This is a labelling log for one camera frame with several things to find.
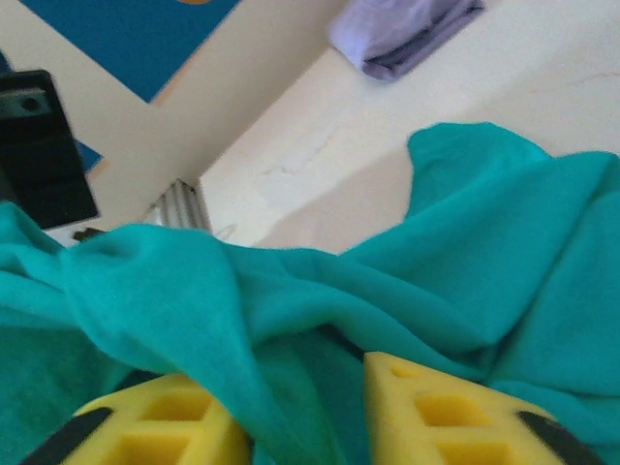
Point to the aluminium side rail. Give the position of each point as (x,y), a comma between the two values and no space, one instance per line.
(181,203)

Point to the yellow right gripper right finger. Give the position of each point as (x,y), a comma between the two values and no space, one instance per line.
(436,426)

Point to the folded purple t-shirt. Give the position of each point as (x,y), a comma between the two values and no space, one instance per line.
(387,29)

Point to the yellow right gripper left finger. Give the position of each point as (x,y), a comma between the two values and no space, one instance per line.
(160,436)

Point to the blue floral wall panel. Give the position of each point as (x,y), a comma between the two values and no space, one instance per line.
(135,43)

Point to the teal t-shirt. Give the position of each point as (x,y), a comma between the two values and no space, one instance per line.
(339,290)

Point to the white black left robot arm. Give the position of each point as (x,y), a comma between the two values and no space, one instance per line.
(43,160)

